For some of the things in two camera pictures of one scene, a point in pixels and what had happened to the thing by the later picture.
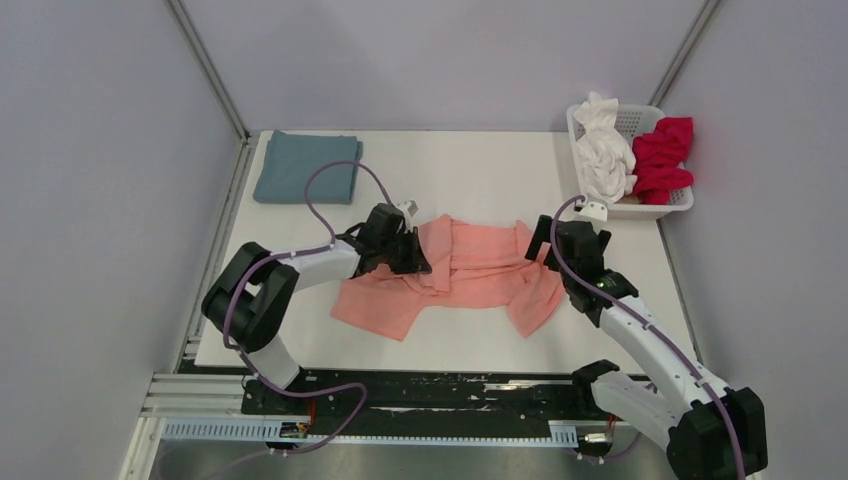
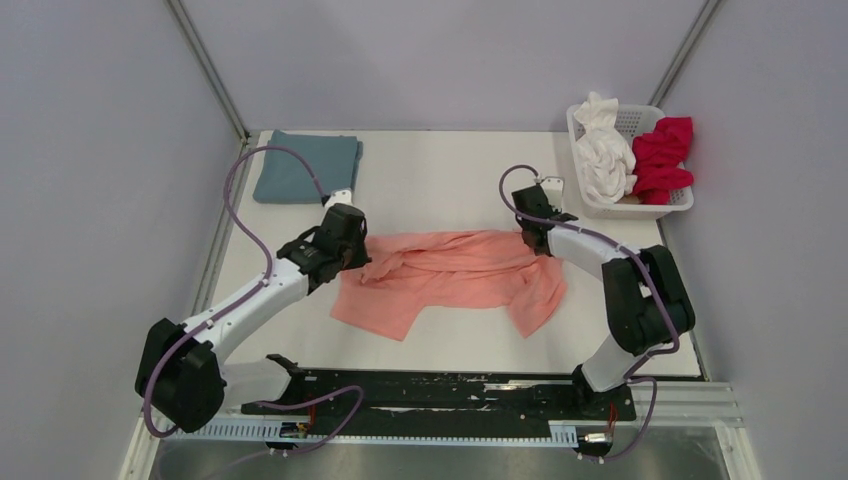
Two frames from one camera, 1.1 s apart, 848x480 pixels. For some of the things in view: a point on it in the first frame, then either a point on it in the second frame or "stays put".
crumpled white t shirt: x=605 y=156 stays put
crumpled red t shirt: x=661 y=160 stays put
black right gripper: x=541 y=235 → x=556 y=212
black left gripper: x=417 y=262 → x=362 y=257
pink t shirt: x=471 y=265 stays put
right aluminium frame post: x=707 y=10 stays put
